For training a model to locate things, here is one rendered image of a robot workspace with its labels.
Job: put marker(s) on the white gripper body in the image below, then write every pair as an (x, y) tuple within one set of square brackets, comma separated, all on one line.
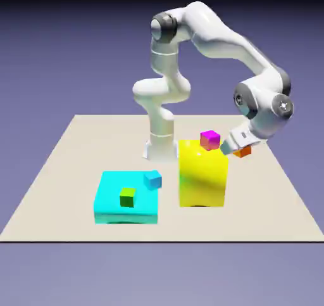
[(234, 141)]

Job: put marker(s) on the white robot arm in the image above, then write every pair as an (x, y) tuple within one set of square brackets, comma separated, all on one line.
[(220, 41)]

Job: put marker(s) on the small orange cube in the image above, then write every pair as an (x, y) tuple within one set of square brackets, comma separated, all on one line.
[(243, 152)]

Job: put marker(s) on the small magenta cube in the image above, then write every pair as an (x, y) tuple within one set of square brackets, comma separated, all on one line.
[(209, 140)]

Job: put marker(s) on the small blue cube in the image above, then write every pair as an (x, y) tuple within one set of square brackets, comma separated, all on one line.
[(153, 179)]

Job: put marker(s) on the small green cube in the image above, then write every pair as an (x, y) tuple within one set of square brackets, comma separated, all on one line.
[(127, 197)]

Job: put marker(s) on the large yellow box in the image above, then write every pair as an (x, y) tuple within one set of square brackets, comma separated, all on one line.
[(201, 176)]

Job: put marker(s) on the large cyan box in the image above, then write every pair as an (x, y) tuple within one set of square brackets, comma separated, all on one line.
[(111, 197)]

